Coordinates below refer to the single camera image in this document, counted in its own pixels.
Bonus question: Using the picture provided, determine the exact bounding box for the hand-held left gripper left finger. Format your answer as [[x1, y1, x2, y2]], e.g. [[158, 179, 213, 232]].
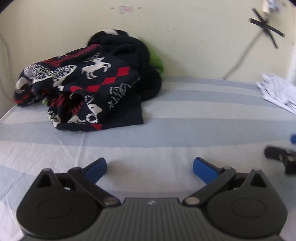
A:
[[35, 158, 121, 207]]

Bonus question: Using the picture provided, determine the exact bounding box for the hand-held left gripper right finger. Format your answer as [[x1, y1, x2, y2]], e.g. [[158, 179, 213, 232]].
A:
[[182, 157, 267, 207]]

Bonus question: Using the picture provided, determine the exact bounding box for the dark knit garment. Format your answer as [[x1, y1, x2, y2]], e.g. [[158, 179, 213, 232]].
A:
[[99, 36, 162, 102]]

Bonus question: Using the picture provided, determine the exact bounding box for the striped bed sheet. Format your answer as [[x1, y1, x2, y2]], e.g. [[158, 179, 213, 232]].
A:
[[0, 76, 296, 241]]

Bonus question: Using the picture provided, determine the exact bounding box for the white cotton glove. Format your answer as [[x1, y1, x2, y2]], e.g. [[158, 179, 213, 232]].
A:
[[256, 73, 296, 115]]

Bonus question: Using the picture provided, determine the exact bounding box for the navy reindeer patterned sweater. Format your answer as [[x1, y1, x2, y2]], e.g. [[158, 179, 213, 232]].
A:
[[14, 44, 144, 132]]

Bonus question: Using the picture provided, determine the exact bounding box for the black tape strip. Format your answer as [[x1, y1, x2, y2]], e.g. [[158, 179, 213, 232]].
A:
[[249, 18, 285, 37], [252, 8, 279, 49]]

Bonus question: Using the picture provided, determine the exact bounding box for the green cloth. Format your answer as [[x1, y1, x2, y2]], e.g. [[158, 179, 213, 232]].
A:
[[138, 37, 166, 81]]

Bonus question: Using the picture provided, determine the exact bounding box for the black garment with white stripe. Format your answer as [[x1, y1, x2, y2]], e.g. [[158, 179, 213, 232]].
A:
[[87, 28, 131, 48]]

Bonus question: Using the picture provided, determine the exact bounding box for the grey wall cable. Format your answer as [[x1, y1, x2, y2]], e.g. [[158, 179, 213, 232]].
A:
[[222, 29, 265, 80]]

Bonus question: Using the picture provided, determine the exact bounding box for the white wall adapter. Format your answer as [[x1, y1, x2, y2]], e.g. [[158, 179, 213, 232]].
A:
[[261, 0, 281, 19]]

